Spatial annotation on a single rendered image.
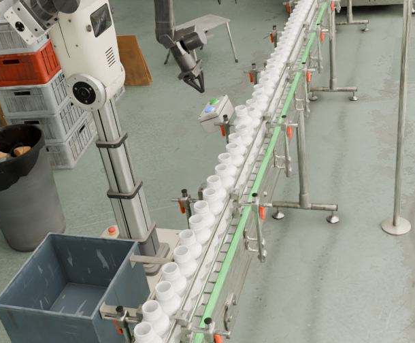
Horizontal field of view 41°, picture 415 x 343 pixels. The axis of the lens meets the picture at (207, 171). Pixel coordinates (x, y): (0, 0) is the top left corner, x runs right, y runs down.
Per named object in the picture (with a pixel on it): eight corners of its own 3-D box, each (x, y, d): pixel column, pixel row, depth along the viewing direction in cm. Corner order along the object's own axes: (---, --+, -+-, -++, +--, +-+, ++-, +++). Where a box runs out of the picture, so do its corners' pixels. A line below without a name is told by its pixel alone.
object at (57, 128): (64, 143, 387) (55, 114, 375) (12, 144, 396) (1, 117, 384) (94, 103, 436) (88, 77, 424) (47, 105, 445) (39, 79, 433)
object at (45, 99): (56, 114, 375) (47, 84, 363) (2, 117, 383) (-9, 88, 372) (87, 77, 424) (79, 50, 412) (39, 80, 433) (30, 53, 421)
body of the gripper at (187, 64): (203, 63, 194) (194, 44, 191) (194, 75, 186) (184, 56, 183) (188, 69, 198) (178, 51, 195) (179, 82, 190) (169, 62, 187)
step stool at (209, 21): (201, 48, 568) (195, 8, 546) (239, 62, 524) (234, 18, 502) (163, 63, 547) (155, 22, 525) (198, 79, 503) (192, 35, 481)
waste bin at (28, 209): (50, 261, 315) (13, 167, 281) (-15, 254, 329) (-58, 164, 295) (87, 213, 350) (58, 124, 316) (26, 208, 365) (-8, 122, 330)
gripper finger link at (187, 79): (214, 83, 197) (202, 60, 193) (209, 92, 192) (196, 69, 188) (198, 89, 200) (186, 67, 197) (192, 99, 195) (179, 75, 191)
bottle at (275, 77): (281, 107, 215) (279, 68, 207) (266, 109, 216) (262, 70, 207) (280, 101, 220) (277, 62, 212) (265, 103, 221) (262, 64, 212)
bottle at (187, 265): (207, 293, 138) (196, 242, 129) (200, 312, 133) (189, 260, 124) (184, 291, 140) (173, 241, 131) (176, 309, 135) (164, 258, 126)
